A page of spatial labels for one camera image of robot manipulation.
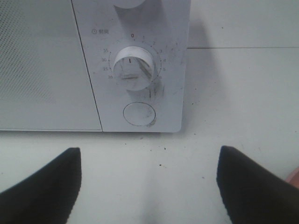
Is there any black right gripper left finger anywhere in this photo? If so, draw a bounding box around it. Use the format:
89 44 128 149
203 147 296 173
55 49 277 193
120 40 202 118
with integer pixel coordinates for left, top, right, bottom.
0 147 82 224

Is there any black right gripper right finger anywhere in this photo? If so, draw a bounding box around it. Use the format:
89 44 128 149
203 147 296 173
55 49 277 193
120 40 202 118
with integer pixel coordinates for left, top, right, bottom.
216 146 299 224

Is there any pink round plate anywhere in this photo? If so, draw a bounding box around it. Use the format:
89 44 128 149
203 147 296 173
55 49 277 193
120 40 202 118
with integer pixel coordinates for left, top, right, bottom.
285 168 299 188

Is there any white microwave door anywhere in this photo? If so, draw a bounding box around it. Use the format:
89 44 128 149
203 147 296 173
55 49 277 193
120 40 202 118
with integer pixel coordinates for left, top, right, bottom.
0 0 101 131

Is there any round white door button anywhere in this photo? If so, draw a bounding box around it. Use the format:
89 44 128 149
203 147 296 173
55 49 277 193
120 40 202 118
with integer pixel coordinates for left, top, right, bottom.
123 102 156 126

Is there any lower white timer knob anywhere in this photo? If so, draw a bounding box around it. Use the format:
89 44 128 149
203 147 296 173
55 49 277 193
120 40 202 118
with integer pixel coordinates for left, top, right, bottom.
113 46 157 91

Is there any white microwave oven body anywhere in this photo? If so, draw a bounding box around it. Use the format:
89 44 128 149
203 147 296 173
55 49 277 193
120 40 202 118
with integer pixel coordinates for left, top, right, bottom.
71 0 191 133

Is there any upper white power knob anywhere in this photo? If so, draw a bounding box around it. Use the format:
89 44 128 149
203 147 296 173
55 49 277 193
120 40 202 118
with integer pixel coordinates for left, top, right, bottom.
113 0 145 9

